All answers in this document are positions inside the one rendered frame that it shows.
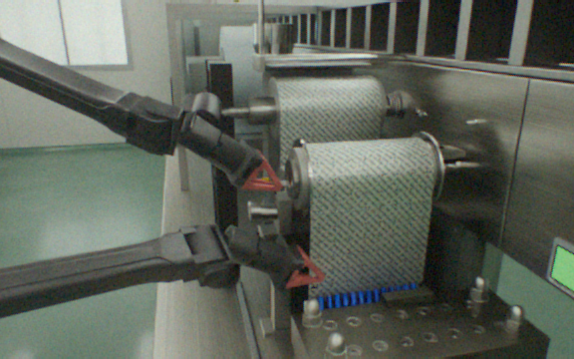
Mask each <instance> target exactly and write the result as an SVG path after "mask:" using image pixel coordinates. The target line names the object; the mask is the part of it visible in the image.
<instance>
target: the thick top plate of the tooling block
mask: <svg viewBox="0 0 574 359"><path fill-rule="evenodd" d="M470 289H471V288H469V289H462V290H455V291H448V292H441V293H434V294H433V300H432V302H427V303H420V304H413V305H405V306H399V307H392V308H386V307H385V306H384V304H383V303H382V302H375V303H368V304H361V305H353V306H346V307H339V308H332V309H324V310H321V311H322V321H323V323H322V325H321V326H320V327H318V328H307V327H305V326H303V324H302V319H303V313H296V314H291V343H292V346H293V350H294V352H296V355H297V358H298V359H324V354H325V350H326V345H328V341H329V338H330V336H331V335H332V334H334V333H339V334H341V335H342V336H344V338H345V340H346V345H347V355H348V359H468V358H474V357H478V358H479V359H546V358H547V353H548V349H549V343H550V337H548V336H547V334H545V333H544V332H542V331H541V330H540V329H539V328H538V327H536V326H535V325H533V324H532V323H530V321H529V320H528V319H527V318H526V320H527V327H526V329H527V332H526V334H524V335H515V334H512V333H510V332H508V331H505V330H504V329H503V327H502V323H503V321H504V319H505V314H507V313H509V310H510V307H511V305H510V304H509V303H506V302H505V301H504V300H503V299H502V298H500V297H499V296H498V294H497V293H496V292H493V291H492V290H491V289H490V288H488V289H489V294H488V297H489V301H488V302H484V303H482V302H476V301H473V300H472V299H470V298H469V295H468V294H469V292H470Z"/></svg>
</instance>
